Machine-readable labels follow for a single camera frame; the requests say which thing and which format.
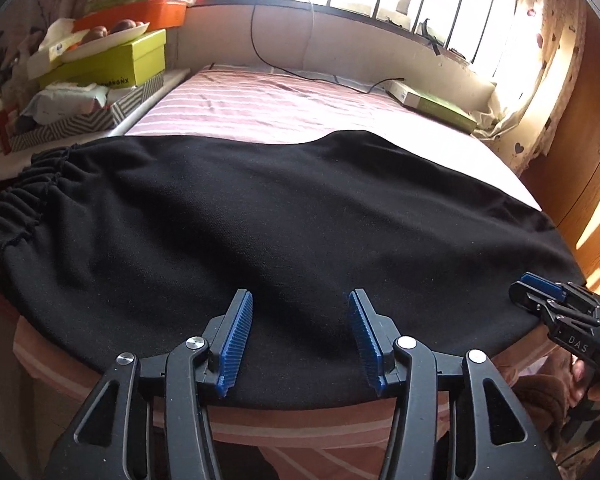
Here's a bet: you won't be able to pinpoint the black power cable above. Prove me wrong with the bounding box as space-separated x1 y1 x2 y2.
250 2 406 95

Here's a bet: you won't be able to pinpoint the wooden wardrobe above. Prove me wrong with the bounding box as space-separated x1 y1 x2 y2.
522 5 600 296

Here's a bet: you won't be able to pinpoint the wet wipes packet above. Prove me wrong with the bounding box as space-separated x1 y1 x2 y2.
22 82 113 123

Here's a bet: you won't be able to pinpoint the white cable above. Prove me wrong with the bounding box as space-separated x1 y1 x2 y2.
300 2 317 68

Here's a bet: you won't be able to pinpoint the white plate of fruit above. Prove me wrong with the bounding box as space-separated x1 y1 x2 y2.
60 20 151 63

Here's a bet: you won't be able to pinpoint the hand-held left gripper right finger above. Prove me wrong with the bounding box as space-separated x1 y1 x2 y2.
347 289 561 480

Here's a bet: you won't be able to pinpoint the black curved clip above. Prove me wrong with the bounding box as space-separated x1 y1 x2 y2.
415 17 446 56

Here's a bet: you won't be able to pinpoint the yellow-green shoe box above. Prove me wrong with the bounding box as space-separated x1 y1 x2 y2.
39 29 167 88

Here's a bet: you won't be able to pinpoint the orange box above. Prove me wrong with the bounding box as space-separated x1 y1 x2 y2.
72 0 187 31

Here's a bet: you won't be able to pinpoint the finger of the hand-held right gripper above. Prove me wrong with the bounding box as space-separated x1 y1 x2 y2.
509 282 599 334
521 271 600 309

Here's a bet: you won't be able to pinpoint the brown fleece cloth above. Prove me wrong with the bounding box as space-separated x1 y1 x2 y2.
500 350 581 451

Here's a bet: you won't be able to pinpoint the bed with pink striped sheet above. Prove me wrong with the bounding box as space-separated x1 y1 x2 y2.
12 65 551 480

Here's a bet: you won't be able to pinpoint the cream heart-print curtain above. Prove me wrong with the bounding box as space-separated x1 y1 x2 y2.
472 0 588 176

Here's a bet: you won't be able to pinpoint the person's right hand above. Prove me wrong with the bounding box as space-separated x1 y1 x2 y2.
551 354 600 414

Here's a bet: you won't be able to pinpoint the grey chevron-pattern box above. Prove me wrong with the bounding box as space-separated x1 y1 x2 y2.
7 70 166 153

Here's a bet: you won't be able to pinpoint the black pants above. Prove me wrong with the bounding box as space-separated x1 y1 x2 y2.
0 130 588 411

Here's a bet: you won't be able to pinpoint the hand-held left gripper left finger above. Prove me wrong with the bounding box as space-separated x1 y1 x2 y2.
42 287 255 480

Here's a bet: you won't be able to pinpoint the flat green cardboard box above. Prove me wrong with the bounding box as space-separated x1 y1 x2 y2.
385 79 478 133

